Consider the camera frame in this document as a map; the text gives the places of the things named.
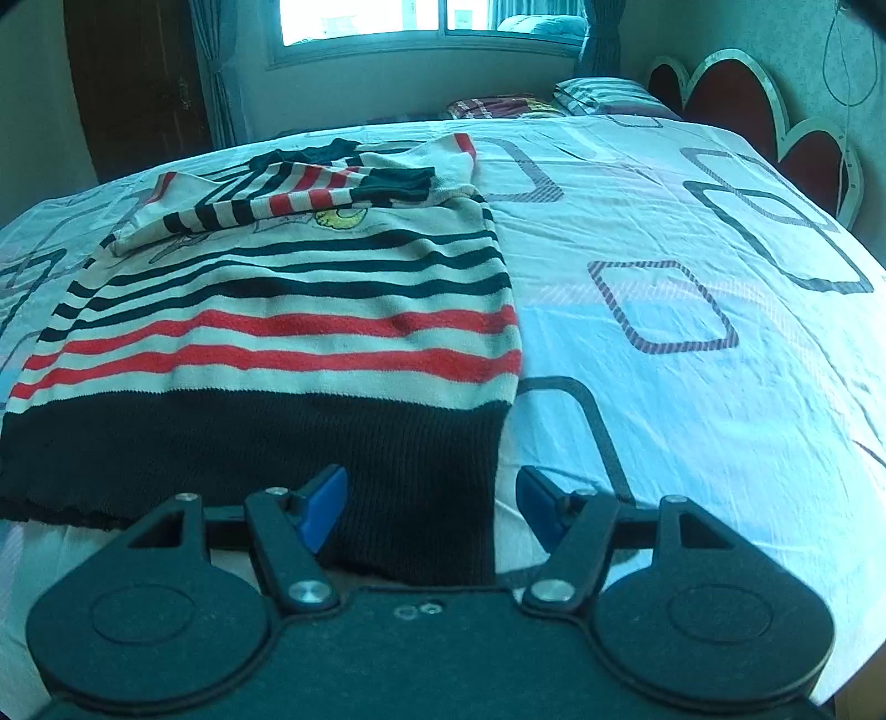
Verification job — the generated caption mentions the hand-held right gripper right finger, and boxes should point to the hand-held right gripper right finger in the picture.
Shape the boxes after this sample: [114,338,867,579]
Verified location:
[516,466,739,616]

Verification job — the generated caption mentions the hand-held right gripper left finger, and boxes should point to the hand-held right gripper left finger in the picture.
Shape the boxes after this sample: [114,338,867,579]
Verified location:
[126,465,349,617]

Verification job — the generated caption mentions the striped knit sweater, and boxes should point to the striped knit sweater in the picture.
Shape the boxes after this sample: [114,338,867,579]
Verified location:
[0,133,524,589]

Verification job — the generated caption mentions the patterned bedsheet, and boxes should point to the patterned bedsheet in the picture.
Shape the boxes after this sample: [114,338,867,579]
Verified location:
[0,114,886,702]

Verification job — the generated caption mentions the red folded blanket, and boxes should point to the red folded blanket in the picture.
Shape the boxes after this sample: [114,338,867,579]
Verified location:
[446,93,566,121]

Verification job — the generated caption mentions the striped pillow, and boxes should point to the striped pillow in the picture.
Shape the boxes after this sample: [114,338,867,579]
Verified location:
[554,76,683,119]

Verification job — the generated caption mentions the blue curtain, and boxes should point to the blue curtain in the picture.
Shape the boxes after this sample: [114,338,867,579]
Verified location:
[187,0,240,151]
[574,0,628,79]

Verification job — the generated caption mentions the red scalloped headboard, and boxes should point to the red scalloped headboard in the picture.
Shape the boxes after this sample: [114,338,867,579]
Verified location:
[647,48,866,231]

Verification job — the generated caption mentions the dark wooden door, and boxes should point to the dark wooden door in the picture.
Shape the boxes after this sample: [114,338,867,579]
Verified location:
[62,0,213,185]

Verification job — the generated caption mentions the window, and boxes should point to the window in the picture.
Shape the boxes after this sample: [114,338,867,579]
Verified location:
[266,0,591,68]

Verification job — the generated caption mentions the hanging cable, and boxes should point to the hanging cable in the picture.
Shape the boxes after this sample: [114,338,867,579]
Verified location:
[822,0,882,109]

